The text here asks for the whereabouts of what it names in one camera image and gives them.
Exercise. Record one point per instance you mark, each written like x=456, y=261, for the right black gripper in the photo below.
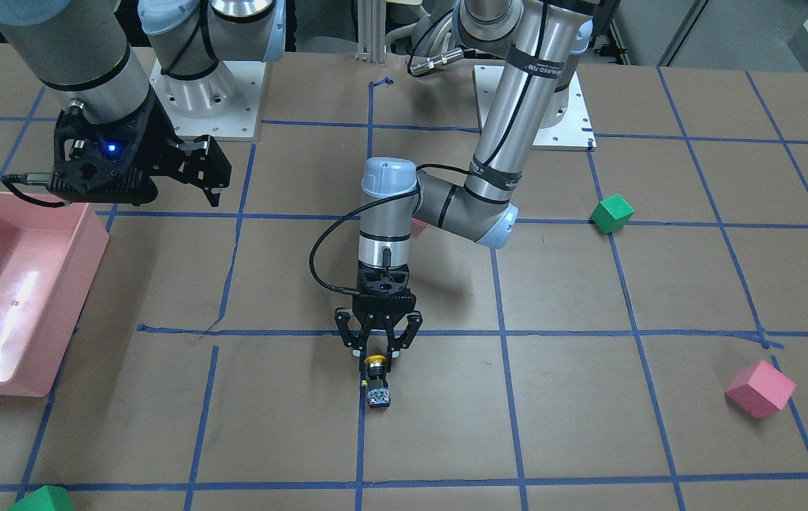
x=153, y=147

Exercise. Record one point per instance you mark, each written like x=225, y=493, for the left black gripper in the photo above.
x=382, y=312

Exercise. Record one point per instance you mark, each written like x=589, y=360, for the yellow push button switch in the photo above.
x=378, y=392

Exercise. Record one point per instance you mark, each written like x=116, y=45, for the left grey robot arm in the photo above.
x=537, y=41

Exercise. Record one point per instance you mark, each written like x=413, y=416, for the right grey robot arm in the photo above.
x=79, y=50

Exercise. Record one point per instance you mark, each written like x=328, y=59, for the pink plastic bin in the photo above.
x=48, y=260

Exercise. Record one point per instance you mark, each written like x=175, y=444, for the green cube near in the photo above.
x=611, y=214

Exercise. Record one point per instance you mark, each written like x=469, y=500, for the green cube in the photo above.
x=611, y=214
x=46, y=498

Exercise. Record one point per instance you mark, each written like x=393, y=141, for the green cube far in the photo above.
x=46, y=498

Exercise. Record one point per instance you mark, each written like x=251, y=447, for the pink cube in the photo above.
x=761, y=390

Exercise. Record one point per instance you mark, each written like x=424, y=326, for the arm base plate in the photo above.
x=225, y=104
x=566, y=124

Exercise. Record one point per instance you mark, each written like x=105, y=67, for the aluminium frame post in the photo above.
x=370, y=31

